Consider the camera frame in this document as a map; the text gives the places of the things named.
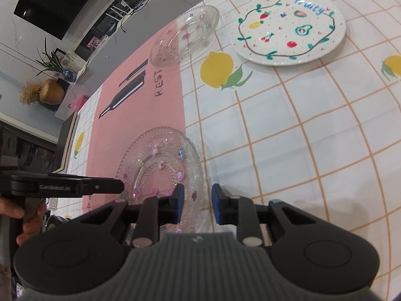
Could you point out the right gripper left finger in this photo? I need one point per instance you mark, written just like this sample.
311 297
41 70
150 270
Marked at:
165 209

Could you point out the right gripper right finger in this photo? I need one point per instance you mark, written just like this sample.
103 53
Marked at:
235 209

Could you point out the clear glass plate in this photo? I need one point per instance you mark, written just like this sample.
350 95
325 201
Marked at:
184 36
155 163

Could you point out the steel bowl blue base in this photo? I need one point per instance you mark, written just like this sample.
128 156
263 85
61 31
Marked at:
54 221

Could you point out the person left hand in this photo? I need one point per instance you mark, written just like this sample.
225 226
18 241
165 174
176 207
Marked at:
31 227

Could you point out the black book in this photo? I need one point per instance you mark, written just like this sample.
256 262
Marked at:
64 144

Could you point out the red storage box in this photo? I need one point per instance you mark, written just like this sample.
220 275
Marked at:
77 104

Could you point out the gold vase dried flowers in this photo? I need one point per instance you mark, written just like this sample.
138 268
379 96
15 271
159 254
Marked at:
49 92

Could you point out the green potted plant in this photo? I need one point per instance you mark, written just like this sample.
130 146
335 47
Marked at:
50 62

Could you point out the lemon check tablecloth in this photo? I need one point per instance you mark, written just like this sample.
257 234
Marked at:
323 136

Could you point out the black television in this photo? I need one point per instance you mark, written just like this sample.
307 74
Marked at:
78 0

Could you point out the fruit pattern white plate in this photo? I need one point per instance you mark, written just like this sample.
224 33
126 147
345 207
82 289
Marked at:
287 32

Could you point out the white wifi router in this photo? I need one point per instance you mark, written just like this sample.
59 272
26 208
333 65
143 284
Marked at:
119 10

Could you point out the white tv console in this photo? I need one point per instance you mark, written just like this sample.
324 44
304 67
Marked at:
134 33

